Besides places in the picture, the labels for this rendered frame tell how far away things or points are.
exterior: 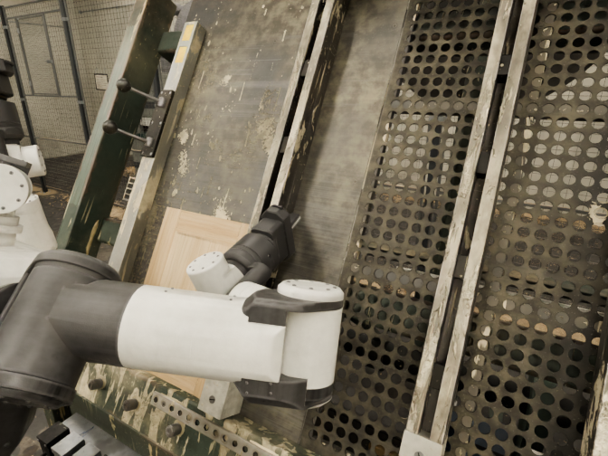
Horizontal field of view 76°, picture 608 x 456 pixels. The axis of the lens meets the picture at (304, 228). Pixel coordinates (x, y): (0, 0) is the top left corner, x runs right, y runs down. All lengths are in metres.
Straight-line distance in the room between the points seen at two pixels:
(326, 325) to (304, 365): 0.05
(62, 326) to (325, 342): 0.27
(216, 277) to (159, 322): 0.24
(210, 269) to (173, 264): 0.43
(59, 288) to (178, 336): 0.14
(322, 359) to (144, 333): 0.19
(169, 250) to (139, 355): 0.65
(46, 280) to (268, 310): 0.24
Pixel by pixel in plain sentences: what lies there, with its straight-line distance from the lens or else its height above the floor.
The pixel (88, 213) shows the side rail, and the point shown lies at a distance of 1.37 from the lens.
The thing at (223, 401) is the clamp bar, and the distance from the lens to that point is 0.88.
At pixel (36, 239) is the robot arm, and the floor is 1.23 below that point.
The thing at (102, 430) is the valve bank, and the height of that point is 0.74.
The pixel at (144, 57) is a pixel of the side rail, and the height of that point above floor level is 1.63.
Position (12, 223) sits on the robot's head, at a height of 1.37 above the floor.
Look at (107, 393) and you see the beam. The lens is 1.15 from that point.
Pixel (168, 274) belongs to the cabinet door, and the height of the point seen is 1.09.
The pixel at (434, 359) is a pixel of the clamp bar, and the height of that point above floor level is 1.13.
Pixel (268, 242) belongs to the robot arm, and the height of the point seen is 1.28.
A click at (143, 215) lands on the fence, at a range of 1.17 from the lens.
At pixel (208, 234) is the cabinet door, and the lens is 1.00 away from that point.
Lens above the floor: 1.56
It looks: 21 degrees down
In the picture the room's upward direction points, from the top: straight up
